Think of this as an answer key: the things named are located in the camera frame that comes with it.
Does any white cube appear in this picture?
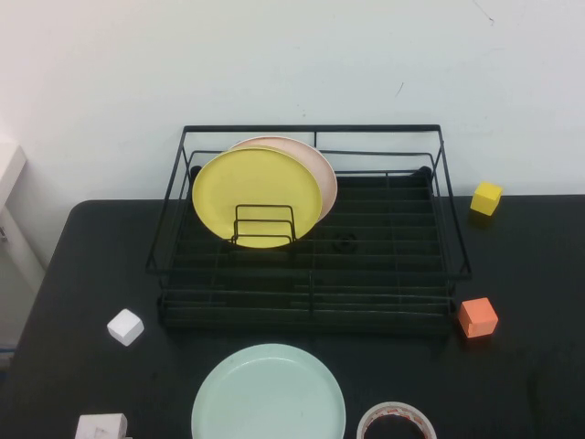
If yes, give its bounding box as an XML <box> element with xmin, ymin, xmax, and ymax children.
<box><xmin>106</xmin><ymin>308</ymin><xmax>145</xmax><ymax>348</ymax></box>

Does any yellow cube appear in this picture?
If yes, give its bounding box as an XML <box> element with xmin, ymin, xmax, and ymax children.
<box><xmin>470</xmin><ymin>181</ymin><xmax>504</xmax><ymax>216</ymax></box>

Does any black wire dish rack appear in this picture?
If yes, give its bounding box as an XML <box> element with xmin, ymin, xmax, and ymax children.
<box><xmin>144</xmin><ymin>123</ymin><xmax>473</xmax><ymax>337</ymax></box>

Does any white tape roll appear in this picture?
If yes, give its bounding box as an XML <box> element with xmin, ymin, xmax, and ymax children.
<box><xmin>356</xmin><ymin>401</ymin><xmax>438</xmax><ymax>439</ymax></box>

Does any pink plate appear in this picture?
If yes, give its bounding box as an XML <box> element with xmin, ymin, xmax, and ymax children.
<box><xmin>228</xmin><ymin>135</ymin><xmax>339</xmax><ymax>224</ymax></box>

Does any orange cube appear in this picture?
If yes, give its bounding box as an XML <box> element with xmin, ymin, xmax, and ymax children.
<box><xmin>457</xmin><ymin>296</ymin><xmax>499</xmax><ymax>340</ymax></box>

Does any white rectangular block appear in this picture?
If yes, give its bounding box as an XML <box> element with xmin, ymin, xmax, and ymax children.
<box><xmin>74</xmin><ymin>412</ymin><xmax>129</xmax><ymax>439</ymax></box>

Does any mint green plate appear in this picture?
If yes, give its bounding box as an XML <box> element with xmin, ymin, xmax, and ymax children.
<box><xmin>190</xmin><ymin>343</ymin><xmax>347</xmax><ymax>439</ymax></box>

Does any yellow plate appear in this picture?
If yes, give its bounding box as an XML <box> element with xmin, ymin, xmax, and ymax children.
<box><xmin>191</xmin><ymin>145</ymin><xmax>324</xmax><ymax>251</ymax></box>

